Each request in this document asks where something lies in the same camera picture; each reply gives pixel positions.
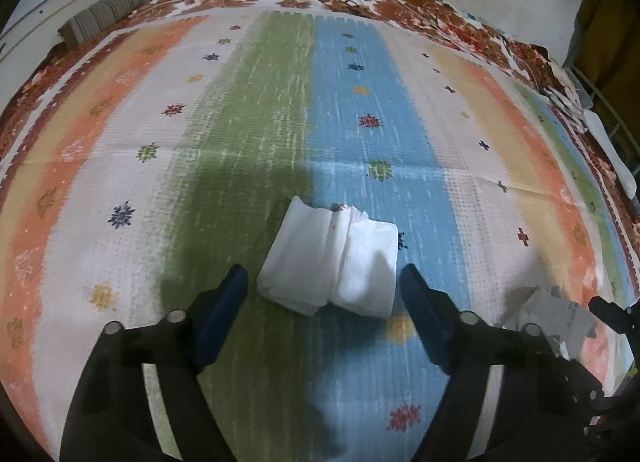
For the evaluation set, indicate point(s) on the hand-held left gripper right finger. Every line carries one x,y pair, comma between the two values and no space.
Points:
424,314

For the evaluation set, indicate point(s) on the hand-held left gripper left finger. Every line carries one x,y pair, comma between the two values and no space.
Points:
225,309

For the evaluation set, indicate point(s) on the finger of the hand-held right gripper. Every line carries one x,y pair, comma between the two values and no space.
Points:
612,409
614,316

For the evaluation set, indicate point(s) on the white tissue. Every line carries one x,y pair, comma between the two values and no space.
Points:
310,262

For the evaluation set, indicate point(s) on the striped colourful mat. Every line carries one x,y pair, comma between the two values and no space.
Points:
350,117

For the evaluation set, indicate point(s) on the white crumpled cloth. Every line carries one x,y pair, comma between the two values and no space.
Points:
570,99

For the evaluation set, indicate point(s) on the yellow cloth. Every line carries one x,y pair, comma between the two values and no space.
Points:
610,27

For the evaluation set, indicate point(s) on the grey striped pillow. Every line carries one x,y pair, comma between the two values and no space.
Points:
110,9

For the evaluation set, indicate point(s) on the white panelled door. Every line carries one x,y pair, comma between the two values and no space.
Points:
50,7

